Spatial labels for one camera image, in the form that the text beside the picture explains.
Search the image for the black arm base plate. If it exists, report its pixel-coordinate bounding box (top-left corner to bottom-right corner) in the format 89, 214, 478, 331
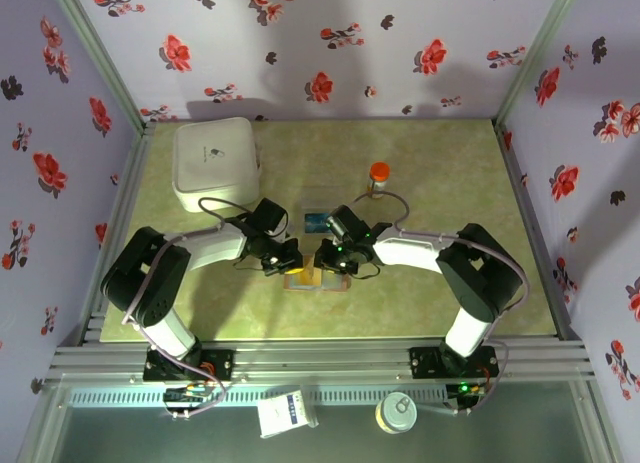
143, 348, 236, 383
408, 346, 500, 380

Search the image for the orange cap pill bottle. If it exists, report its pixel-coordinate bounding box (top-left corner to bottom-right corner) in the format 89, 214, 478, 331
368, 161, 391, 200

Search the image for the aluminium front frame rail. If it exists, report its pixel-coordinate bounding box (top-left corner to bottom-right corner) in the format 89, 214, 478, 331
44, 340, 596, 384

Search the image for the brown leather card holder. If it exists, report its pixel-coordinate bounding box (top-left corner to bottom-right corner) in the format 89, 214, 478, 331
283, 255, 350, 293

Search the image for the tin can with pull tab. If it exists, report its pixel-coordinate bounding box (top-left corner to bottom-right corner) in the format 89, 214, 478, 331
374, 391, 419, 435

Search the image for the white plastic storage box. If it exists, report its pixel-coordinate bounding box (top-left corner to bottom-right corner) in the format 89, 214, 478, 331
171, 116, 265, 214

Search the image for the white and blue paper box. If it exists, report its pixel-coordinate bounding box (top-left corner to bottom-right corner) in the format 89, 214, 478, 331
257, 390, 321, 439

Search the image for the clear acrylic card stand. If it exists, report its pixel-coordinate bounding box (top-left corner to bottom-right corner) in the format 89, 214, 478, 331
301, 184, 345, 214

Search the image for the aluminium corner post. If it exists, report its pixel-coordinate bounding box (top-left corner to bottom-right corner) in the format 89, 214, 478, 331
493, 0, 587, 125
47, 0, 156, 134

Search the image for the left arm grey cable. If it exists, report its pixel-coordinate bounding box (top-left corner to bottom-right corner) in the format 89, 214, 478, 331
121, 196, 254, 420

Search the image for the slotted grey cable duct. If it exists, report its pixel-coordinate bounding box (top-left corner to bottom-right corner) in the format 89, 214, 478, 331
67, 386, 451, 408

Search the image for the small electronics board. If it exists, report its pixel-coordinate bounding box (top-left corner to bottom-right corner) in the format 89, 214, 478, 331
163, 381, 214, 420
446, 381, 485, 415

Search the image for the aluminium side rail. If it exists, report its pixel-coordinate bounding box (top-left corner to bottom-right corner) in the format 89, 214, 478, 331
492, 118, 581, 340
79, 121, 157, 344

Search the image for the dark blue credit card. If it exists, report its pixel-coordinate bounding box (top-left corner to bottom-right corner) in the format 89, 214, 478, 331
303, 211, 332, 235

